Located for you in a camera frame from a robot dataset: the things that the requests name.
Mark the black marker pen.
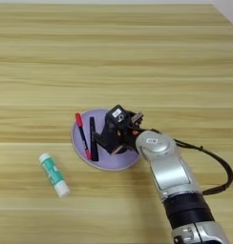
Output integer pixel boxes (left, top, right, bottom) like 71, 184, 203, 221
89, 116, 99, 162

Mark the green and white glue stick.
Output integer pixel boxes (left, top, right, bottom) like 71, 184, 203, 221
38, 152, 72, 198

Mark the black mesh pen cup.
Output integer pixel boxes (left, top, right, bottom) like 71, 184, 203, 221
98, 111, 138, 155

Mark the red marker pen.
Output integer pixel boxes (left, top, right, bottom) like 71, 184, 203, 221
74, 112, 93, 161

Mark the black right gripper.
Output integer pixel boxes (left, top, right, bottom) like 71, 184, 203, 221
92, 111, 145, 157

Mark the round lilac plastic plate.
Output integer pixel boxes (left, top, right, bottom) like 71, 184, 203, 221
70, 108, 142, 172

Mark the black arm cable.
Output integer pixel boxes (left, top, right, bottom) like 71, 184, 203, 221
150, 128, 233, 196

